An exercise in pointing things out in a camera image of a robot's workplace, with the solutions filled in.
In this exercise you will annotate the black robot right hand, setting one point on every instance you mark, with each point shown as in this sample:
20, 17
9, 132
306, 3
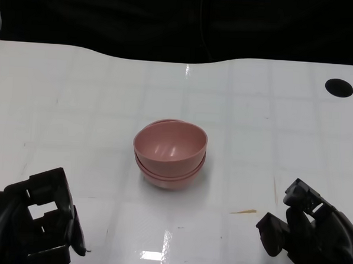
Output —
330, 249

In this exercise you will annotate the pink plastic bowl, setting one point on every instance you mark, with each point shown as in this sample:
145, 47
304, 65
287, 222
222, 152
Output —
169, 174
170, 143
169, 186

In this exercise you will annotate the small orange sliver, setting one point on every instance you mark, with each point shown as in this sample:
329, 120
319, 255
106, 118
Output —
243, 212

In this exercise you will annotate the round black table grommet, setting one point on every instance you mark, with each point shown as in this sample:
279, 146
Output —
339, 88

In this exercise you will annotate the black backdrop curtain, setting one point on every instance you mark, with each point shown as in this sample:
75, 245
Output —
111, 16

